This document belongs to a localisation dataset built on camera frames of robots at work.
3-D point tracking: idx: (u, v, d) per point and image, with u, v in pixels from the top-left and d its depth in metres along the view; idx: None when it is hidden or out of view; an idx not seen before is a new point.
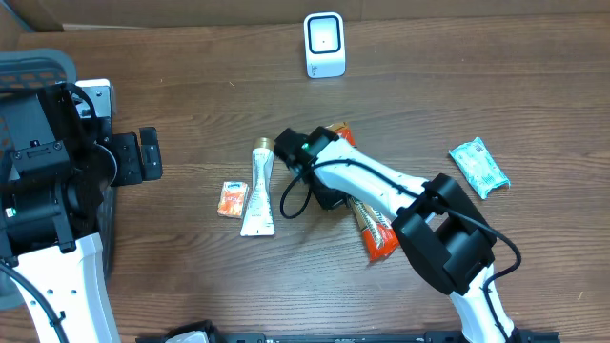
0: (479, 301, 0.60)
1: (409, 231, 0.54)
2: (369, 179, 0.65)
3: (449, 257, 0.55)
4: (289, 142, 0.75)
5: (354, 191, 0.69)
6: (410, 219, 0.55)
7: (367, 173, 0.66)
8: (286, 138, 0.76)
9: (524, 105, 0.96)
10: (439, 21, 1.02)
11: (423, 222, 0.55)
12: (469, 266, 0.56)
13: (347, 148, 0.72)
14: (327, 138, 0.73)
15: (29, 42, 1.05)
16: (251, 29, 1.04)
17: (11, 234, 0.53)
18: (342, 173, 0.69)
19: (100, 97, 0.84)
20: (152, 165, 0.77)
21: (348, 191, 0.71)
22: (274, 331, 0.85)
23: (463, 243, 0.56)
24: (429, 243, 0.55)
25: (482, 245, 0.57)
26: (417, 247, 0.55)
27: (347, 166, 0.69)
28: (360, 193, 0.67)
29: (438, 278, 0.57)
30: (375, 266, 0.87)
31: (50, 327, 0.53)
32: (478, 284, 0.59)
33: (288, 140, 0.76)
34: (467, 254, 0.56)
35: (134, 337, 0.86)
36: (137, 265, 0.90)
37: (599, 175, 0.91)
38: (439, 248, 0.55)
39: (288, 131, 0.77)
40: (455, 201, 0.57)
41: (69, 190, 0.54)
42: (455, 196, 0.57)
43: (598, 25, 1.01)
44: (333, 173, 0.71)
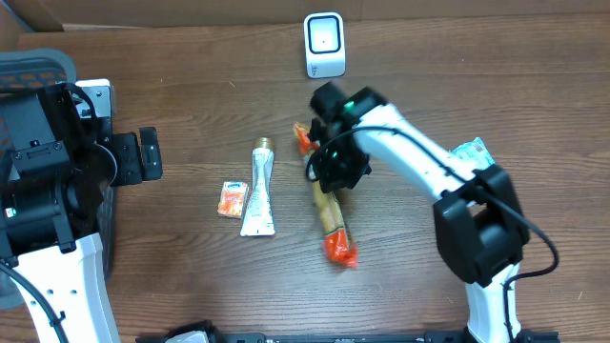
0: (497, 294, 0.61)
1: (451, 214, 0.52)
2: (414, 153, 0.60)
3: (482, 250, 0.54)
4: (331, 98, 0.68)
5: (395, 163, 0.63)
6: (455, 204, 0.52)
7: (412, 148, 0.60)
8: (328, 91, 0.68)
9: (524, 105, 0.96)
10: (439, 22, 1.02)
11: (466, 209, 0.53)
12: (498, 260, 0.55)
13: (394, 115, 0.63)
14: (375, 100, 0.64)
15: (29, 42, 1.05)
16: (251, 29, 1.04)
17: (11, 234, 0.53)
18: (386, 141, 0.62)
19: (99, 96, 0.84)
20: (152, 164, 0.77)
21: (385, 159, 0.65)
22: (274, 331, 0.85)
23: (498, 236, 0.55)
24: (468, 232, 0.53)
25: (515, 242, 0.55)
26: (455, 232, 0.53)
27: (392, 135, 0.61)
28: (401, 166, 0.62)
29: (464, 266, 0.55)
30: (376, 266, 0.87)
31: (50, 327, 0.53)
32: (498, 279, 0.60)
33: (329, 94, 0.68)
34: (499, 249, 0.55)
35: (134, 337, 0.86)
36: (137, 265, 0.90)
37: (599, 175, 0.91)
38: (476, 238, 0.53)
39: (330, 85, 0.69)
40: (502, 193, 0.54)
41: (69, 190, 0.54)
42: (504, 189, 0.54)
43: (598, 25, 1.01)
44: (375, 140, 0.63)
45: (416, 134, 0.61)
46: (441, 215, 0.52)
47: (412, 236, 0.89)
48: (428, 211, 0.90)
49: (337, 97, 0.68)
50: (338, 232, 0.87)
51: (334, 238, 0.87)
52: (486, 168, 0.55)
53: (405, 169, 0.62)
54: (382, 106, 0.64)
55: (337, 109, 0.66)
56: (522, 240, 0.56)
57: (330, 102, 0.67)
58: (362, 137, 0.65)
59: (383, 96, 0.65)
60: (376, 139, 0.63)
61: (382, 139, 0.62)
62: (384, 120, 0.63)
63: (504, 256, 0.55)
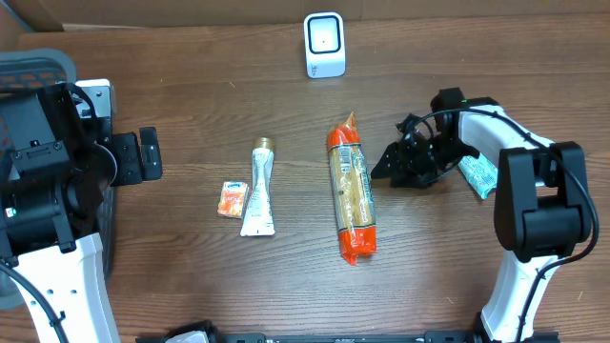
0: (526, 282, 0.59)
1: (514, 162, 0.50)
2: (504, 129, 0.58)
3: (533, 213, 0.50)
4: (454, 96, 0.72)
5: (483, 143, 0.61)
6: (522, 154, 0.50)
7: (503, 127, 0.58)
8: (452, 92, 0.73)
9: (524, 105, 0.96)
10: (438, 22, 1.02)
11: (532, 166, 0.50)
12: (546, 239, 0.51)
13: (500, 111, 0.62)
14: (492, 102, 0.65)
15: (29, 42, 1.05)
16: (251, 29, 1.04)
17: (11, 234, 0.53)
18: (481, 119, 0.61)
19: (100, 96, 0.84)
20: (152, 164, 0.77)
21: (477, 144, 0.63)
22: (274, 331, 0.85)
23: (555, 213, 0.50)
24: (524, 188, 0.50)
25: (570, 232, 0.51)
26: (512, 180, 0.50)
27: (489, 118, 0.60)
28: (488, 142, 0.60)
29: (509, 232, 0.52)
30: (391, 262, 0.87)
31: (50, 326, 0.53)
32: (536, 265, 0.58)
33: (452, 96, 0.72)
34: (552, 226, 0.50)
35: (134, 337, 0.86)
36: (136, 265, 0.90)
37: (599, 175, 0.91)
38: (531, 198, 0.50)
39: (456, 90, 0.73)
40: (575, 169, 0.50)
41: (69, 190, 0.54)
42: (577, 165, 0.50)
43: (598, 25, 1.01)
44: (472, 120, 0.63)
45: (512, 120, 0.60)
46: (505, 161, 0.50)
47: (414, 236, 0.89)
48: (430, 210, 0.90)
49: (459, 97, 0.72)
50: (369, 228, 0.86)
51: (362, 232, 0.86)
52: (567, 142, 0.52)
53: (491, 144, 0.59)
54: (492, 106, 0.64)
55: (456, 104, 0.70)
56: (578, 236, 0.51)
57: (450, 99, 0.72)
58: (463, 121, 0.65)
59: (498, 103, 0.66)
60: (473, 121, 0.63)
61: (477, 119, 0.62)
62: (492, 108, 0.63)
63: (554, 237, 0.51)
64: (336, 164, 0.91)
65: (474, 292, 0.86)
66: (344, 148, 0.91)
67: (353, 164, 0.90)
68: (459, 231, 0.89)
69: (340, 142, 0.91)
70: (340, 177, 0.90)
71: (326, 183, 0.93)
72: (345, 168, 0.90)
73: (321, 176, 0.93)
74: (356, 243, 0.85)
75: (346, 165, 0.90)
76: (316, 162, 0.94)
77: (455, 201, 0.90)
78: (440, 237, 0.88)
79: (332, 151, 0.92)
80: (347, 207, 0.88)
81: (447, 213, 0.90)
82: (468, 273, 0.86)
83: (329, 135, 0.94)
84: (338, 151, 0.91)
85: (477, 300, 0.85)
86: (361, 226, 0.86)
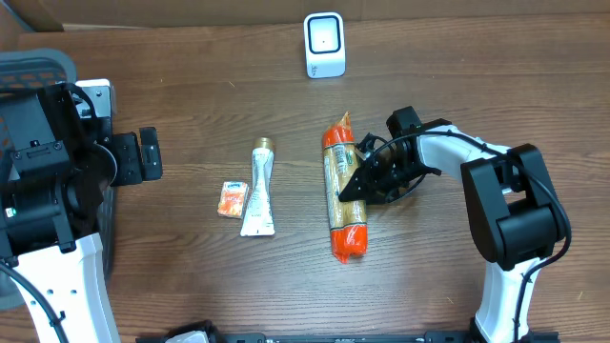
0: (514, 287, 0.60)
1: (477, 173, 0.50)
2: (461, 145, 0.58)
3: (507, 221, 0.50)
4: (408, 119, 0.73)
5: (444, 162, 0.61)
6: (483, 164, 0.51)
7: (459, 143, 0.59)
8: (407, 113, 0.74)
9: (525, 105, 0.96)
10: (439, 22, 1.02)
11: (494, 174, 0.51)
12: (525, 245, 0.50)
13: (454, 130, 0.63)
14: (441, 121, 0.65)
15: (29, 42, 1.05)
16: (251, 30, 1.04)
17: (11, 234, 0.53)
18: (437, 140, 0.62)
19: (100, 96, 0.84)
20: (152, 164, 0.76)
21: (441, 164, 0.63)
22: (274, 331, 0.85)
23: (529, 217, 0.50)
24: (493, 197, 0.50)
25: (545, 232, 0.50)
26: (478, 191, 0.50)
27: (445, 138, 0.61)
28: (448, 159, 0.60)
29: (488, 244, 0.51)
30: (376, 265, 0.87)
31: (50, 327, 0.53)
32: (520, 271, 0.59)
33: (407, 116, 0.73)
34: (528, 230, 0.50)
35: (134, 337, 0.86)
36: (136, 265, 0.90)
37: (599, 174, 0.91)
38: (499, 206, 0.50)
39: (410, 108, 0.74)
40: (535, 171, 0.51)
41: (69, 190, 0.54)
42: (537, 167, 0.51)
43: (598, 25, 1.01)
44: (430, 142, 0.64)
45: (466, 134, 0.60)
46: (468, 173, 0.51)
47: (409, 237, 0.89)
48: (428, 210, 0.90)
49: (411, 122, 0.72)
50: (360, 227, 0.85)
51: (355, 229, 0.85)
52: (521, 146, 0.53)
53: (452, 161, 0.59)
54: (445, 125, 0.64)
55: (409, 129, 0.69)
56: (554, 235, 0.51)
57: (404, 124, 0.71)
58: (421, 145, 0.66)
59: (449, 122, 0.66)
60: (429, 143, 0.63)
61: (433, 141, 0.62)
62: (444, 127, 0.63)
63: (532, 241, 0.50)
64: (333, 163, 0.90)
65: (475, 292, 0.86)
66: (339, 146, 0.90)
67: (348, 163, 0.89)
68: (458, 231, 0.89)
69: (336, 141, 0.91)
70: (334, 176, 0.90)
71: None
72: (340, 167, 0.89)
73: (321, 176, 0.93)
74: (352, 240, 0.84)
75: (342, 164, 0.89)
76: (315, 162, 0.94)
77: (455, 201, 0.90)
78: (438, 237, 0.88)
79: (327, 150, 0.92)
80: (338, 207, 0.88)
81: (446, 213, 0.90)
82: (467, 273, 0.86)
83: (326, 134, 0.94)
84: (335, 150, 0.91)
85: (477, 300, 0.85)
86: (353, 223, 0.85)
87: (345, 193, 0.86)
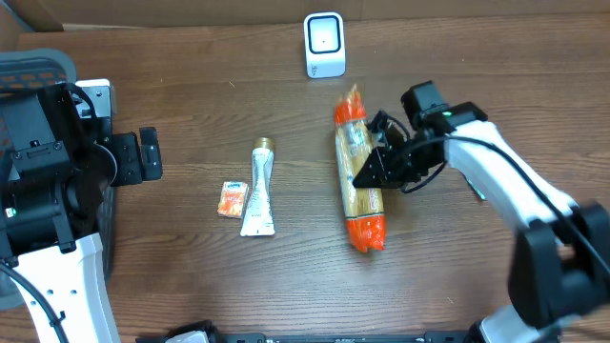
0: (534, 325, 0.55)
1: (535, 242, 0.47)
2: (509, 179, 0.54)
3: (559, 294, 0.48)
4: (429, 99, 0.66)
5: (481, 182, 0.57)
6: (541, 232, 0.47)
7: (509, 171, 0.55)
8: (425, 90, 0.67)
9: (525, 105, 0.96)
10: (439, 22, 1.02)
11: (554, 242, 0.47)
12: (571, 313, 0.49)
13: (494, 134, 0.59)
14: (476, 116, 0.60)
15: (29, 42, 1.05)
16: (251, 30, 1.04)
17: (11, 234, 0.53)
18: (476, 151, 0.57)
19: (100, 96, 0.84)
20: (152, 165, 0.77)
21: (474, 178, 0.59)
22: (274, 331, 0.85)
23: (580, 288, 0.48)
24: (549, 270, 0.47)
25: (593, 298, 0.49)
26: (534, 264, 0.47)
27: (486, 150, 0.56)
28: (490, 185, 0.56)
29: (531, 310, 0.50)
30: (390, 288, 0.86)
31: (50, 327, 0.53)
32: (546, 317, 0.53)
33: (425, 95, 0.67)
34: (578, 301, 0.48)
35: (134, 337, 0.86)
36: (137, 265, 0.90)
37: (599, 175, 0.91)
38: (554, 277, 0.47)
39: (429, 84, 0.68)
40: (593, 232, 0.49)
41: (69, 190, 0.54)
42: (597, 230, 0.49)
43: (598, 25, 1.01)
44: (464, 151, 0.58)
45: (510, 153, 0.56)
46: (527, 242, 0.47)
47: (412, 236, 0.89)
48: (428, 211, 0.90)
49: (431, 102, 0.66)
50: (376, 218, 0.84)
51: (372, 220, 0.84)
52: (583, 206, 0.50)
53: (495, 190, 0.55)
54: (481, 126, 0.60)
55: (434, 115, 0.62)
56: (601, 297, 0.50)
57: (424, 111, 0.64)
58: (451, 147, 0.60)
59: (483, 113, 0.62)
60: (461, 148, 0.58)
61: (468, 150, 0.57)
62: (485, 132, 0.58)
63: (579, 311, 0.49)
64: (343, 145, 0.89)
65: (475, 292, 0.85)
66: (349, 126, 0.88)
67: (359, 144, 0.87)
68: (459, 231, 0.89)
69: (345, 120, 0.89)
70: (345, 160, 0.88)
71: (326, 183, 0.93)
72: (352, 149, 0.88)
73: (322, 176, 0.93)
74: (373, 233, 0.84)
75: (355, 147, 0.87)
76: (315, 162, 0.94)
77: (455, 201, 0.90)
78: (439, 237, 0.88)
79: (338, 129, 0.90)
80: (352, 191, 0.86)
81: (447, 213, 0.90)
82: (468, 273, 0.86)
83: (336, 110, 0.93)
84: (345, 129, 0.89)
85: (477, 300, 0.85)
86: (369, 213, 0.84)
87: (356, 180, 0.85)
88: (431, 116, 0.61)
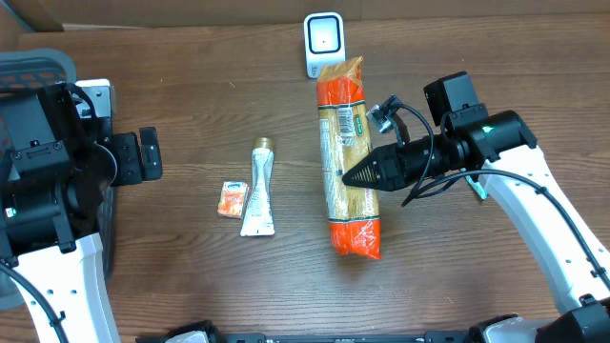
0: None
1: (588, 330, 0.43)
2: (561, 239, 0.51)
3: None
4: (459, 98, 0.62)
5: (525, 230, 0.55)
6: (599, 317, 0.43)
7: (561, 230, 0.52)
8: (457, 87, 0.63)
9: (524, 105, 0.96)
10: (439, 22, 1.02)
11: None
12: None
13: (541, 169, 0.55)
14: (520, 133, 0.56)
15: (29, 42, 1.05)
16: (251, 30, 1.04)
17: (11, 234, 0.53)
18: (520, 193, 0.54)
19: (100, 96, 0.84)
20: (152, 165, 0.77)
21: (516, 221, 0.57)
22: (274, 331, 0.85)
23: None
24: None
25: None
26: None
27: (536, 193, 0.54)
28: (537, 239, 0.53)
29: None
30: (402, 312, 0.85)
31: (50, 327, 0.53)
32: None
33: (455, 92, 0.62)
34: None
35: (134, 337, 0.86)
36: (137, 265, 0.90)
37: (599, 175, 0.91)
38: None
39: (463, 80, 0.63)
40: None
41: (69, 190, 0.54)
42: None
43: (598, 25, 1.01)
44: (507, 190, 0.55)
45: (562, 201, 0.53)
46: (579, 330, 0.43)
47: (412, 236, 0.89)
48: (428, 211, 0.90)
49: (460, 102, 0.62)
50: (371, 224, 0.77)
51: (365, 226, 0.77)
52: None
53: (541, 247, 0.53)
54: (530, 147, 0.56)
55: (469, 126, 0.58)
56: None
57: (457, 119, 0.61)
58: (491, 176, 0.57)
59: (528, 128, 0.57)
60: (504, 183, 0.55)
61: (512, 187, 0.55)
62: (532, 165, 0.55)
63: None
64: (335, 131, 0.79)
65: (475, 292, 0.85)
66: (346, 110, 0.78)
67: (356, 135, 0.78)
68: (459, 231, 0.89)
69: (342, 97, 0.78)
70: (335, 151, 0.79)
71: None
72: (345, 138, 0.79)
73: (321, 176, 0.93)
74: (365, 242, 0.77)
75: (349, 135, 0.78)
76: (315, 162, 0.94)
77: (455, 201, 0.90)
78: (439, 237, 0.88)
79: (328, 110, 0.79)
80: (341, 191, 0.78)
81: (447, 213, 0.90)
82: (468, 273, 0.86)
83: (324, 82, 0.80)
84: (338, 112, 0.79)
85: (477, 300, 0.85)
86: (362, 218, 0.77)
87: (352, 176, 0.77)
88: (467, 128, 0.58)
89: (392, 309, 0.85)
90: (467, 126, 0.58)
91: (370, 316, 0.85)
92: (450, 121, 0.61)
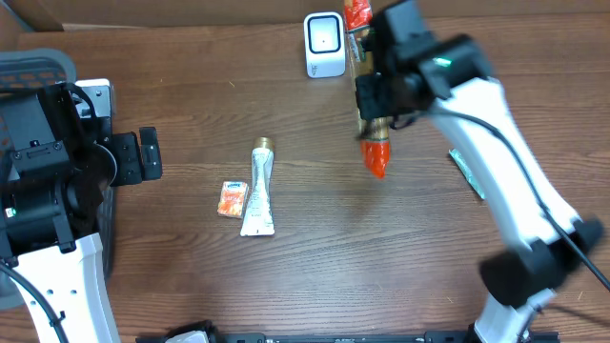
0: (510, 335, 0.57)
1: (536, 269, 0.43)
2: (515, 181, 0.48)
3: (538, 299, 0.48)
4: (405, 27, 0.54)
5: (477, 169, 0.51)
6: (541, 254, 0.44)
7: (515, 171, 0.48)
8: (402, 11, 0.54)
9: (524, 105, 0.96)
10: (438, 22, 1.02)
11: (554, 265, 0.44)
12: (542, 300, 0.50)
13: (498, 106, 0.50)
14: (477, 66, 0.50)
15: (29, 42, 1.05)
16: (251, 30, 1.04)
17: (11, 234, 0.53)
18: (476, 135, 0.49)
19: (100, 96, 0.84)
20: (152, 164, 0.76)
21: (464, 157, 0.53)
22: (274, 331, 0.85)
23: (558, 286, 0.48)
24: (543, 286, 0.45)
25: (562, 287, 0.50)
26: (531, 284, 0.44)
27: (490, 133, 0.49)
28: (488, 182, 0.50)
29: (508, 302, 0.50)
30: (402, 312, 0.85)
31: (50, 327, 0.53)
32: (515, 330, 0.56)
33: (400, 20, 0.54)
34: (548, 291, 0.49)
35: (134, 338, 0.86)
36: (137, 265, 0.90)
37: (599, 175, 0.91)
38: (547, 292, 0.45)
39: (413, 3, 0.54)
40: (586, 246, 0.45)
41: (69, 190, 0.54)
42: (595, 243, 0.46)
43: (598, 25, 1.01)
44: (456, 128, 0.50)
45: (517, 143, 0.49)
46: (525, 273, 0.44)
47: (412, 236, 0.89)
48: (428, 211, 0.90)
49: (410, 30, 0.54)
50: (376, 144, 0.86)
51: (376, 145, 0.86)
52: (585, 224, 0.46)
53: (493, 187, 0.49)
54: (487, 81, 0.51)
55: (418, 57, 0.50)
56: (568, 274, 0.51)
57: (406, 50, 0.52)
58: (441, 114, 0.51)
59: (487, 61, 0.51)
60: (457, 126, 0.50)
61: (465, 129, 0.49)
62: (487, 104, 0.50)
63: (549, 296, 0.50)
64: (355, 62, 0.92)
65: (475, 292, 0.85)
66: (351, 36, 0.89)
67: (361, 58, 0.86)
68: (458, 231, 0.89)
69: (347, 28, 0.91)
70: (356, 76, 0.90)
71: (326, 183, 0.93)
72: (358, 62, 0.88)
73: (322, 176, 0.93)
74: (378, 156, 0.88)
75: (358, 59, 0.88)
76: (315, 162, 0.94)
77: (455, 201, 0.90)
78: (439, 237, 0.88)
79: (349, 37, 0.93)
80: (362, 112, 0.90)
81: (447, 213, 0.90)
82: (467, 273, 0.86)
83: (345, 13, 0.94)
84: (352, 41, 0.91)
85: (477, 300, 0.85)
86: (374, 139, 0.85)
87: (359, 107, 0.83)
88: (417, 60, 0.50)
89: (392, 309, 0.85)
90: (416, 59, 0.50)
91: (369, 316, 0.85)
92: (397, 54, 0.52)
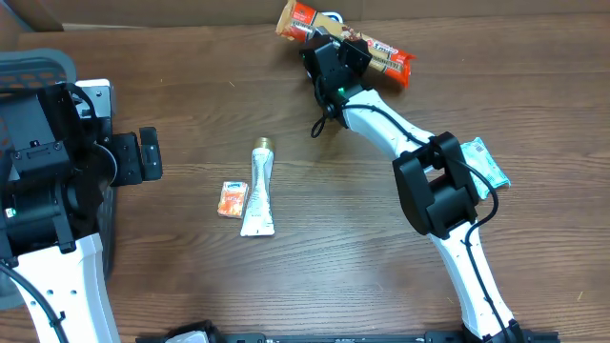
0: (479, 302, 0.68)
1: (404, 169, 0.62)
2: (387, 126, 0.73)
3: (433, 205, 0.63)
4: (328, 63, 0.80)
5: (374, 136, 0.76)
6: (409, 158, 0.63)
7: (386, 121, 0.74)
8: (324, 53, 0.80)
9: (525, 105, 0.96)
10: (438, 22, 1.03)
11: (419, 167, 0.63)
12: (447, 212, 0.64)
13: (375, 97, 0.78)
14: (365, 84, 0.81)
15: (29, 42, 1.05)
16: (251, 29, 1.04)
17: (11, 234, 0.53)
18: (363, 114, 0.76)
19: (99, 96, 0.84)
20: (152, 165, 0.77)
21: (367, 133, 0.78)
22: (274, 331, 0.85)
23: (448, 193, 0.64)
24: (419, 185, 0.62)
25: (461, 199, 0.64)
26: (408, 185, 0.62)
27: (371, 111, 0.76)
28: (376, 138, 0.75)
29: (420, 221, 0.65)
30: (402, 312, 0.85)
31: (50, 327, 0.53)
32: (481, 295, 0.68)
33: (324, 56, 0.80)
34: (450, 204, 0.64)
35: (134, 337, 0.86)
36: (137, 265, 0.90)
37: (599, 175, 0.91)
38: (426, 194, 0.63)
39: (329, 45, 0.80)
40: (446, 150, 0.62)
41: (69, 190, 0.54)
42: (455, 149, 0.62)
43: (598, 25, 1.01)
44: (354, 114, 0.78)
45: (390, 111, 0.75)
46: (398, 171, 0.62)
47: (412, 236, 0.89)
48: None
49: (332, 64, 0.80)
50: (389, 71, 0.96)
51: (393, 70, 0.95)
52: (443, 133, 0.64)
53: (378, 139, 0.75)
54: (367, 91, 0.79)
55: (333, 90, 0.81)
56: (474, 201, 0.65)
57: (329, 83, 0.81)
58: (348, 115, 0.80)
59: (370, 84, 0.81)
60: (353, 112, 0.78)
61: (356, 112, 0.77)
62: (367, 93, 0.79)
63: (452, 207, 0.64)
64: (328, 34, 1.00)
65: None
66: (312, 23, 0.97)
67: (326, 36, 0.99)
68: None
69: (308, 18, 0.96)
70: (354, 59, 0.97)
71: (327, 183, 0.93)
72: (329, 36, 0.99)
73: (321, 176, 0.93)
74: (391, 50, 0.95)
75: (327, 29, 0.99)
76: (315, 161, 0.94)
77: None
78: None
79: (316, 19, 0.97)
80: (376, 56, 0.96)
81: None
82: None
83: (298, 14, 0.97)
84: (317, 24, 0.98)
85: None
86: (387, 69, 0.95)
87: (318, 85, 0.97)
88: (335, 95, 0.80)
89: (392, 308, 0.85)
90: (331, 90, 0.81)
91: (369, 315, 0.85)
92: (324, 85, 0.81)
